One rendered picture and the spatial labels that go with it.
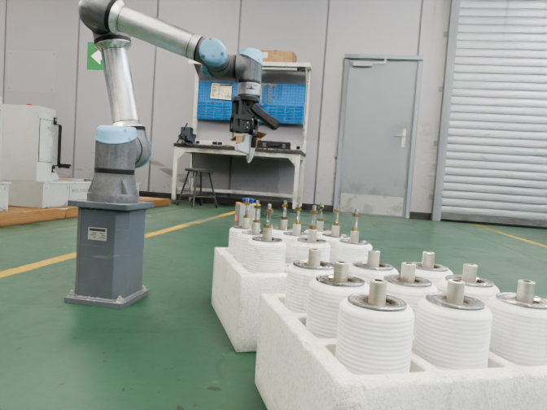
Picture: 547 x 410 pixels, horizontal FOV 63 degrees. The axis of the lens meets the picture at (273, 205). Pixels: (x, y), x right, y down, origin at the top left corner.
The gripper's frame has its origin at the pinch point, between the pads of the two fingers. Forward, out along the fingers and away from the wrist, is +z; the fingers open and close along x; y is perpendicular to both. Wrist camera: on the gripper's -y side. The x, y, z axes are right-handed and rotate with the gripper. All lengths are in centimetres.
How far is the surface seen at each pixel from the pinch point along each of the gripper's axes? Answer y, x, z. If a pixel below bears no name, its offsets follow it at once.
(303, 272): 7, 75, 22
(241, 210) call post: 2.9, 3.5, 17.0
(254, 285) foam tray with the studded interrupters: 9, 49, 30
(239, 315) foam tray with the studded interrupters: 12, 48, 37
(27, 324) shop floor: 60, 24, 46
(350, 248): -16, 45, 22
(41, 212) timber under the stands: 98, -189, 40
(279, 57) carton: -127, -412, -149
